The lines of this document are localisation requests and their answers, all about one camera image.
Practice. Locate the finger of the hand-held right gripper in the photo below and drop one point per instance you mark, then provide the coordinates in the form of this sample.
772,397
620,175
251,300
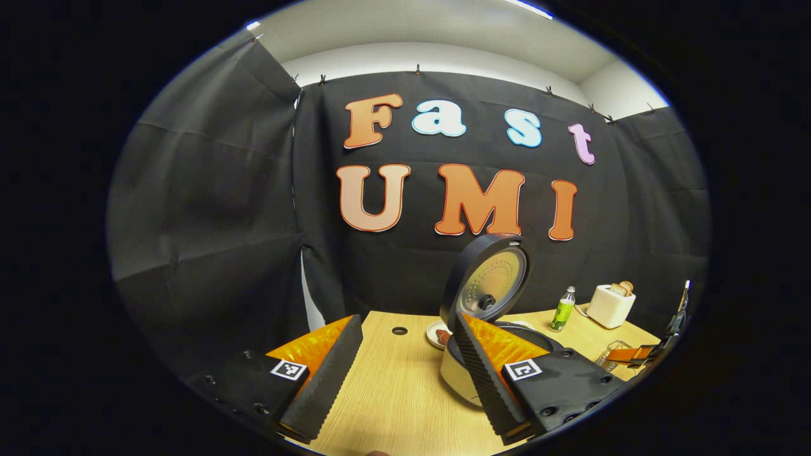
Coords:
633,353

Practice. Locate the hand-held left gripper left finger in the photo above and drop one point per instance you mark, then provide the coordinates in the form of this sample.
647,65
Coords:
329,386

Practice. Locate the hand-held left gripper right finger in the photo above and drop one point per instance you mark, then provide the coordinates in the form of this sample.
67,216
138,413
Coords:
485,380

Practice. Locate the dark lidded rice cooker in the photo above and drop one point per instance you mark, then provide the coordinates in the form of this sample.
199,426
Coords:
488,278

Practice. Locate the white toaster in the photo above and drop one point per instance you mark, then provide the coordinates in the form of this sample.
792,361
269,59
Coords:
608,307

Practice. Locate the toast slice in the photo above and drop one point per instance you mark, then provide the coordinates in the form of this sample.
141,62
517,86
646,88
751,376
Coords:
628,287
618,290

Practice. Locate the round plate with red food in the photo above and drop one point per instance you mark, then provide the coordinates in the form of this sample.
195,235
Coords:
437,334

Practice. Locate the green drink bottle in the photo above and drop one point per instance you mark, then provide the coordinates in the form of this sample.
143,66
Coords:
562,313

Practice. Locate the black backdrop cloth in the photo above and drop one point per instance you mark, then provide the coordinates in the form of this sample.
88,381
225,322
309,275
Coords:
203,221

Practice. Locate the row of small black clips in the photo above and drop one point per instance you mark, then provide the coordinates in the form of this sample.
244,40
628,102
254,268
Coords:
417,69

